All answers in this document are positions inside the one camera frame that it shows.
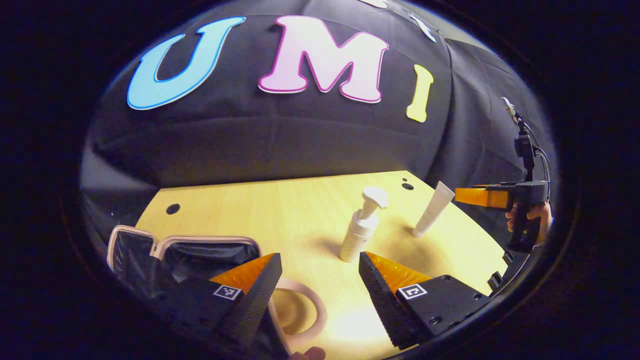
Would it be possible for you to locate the pink suitcase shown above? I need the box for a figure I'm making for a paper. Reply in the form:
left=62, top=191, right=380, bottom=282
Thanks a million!
left=106, top=225, right=328, bottom=360

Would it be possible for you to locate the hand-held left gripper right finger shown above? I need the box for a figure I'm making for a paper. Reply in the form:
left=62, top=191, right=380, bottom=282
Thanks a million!
left=358, top=251, right=493, bottom=351

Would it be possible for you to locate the white squeeze tube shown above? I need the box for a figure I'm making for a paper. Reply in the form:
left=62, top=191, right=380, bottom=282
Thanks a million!
left=412, top=181, right=456, bottom=239

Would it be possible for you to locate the white pump bottle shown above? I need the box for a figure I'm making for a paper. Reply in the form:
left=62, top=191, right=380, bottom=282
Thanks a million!
left=339, top=186, right=389, bottom=263

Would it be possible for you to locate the black backdrop cloth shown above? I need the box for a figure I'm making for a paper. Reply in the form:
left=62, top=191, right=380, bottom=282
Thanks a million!
left=80, top=0, right=558, bottom=261

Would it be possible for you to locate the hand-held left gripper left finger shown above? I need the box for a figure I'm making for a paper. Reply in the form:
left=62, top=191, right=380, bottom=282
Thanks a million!
left=150, top=252, right=283, bottom=351

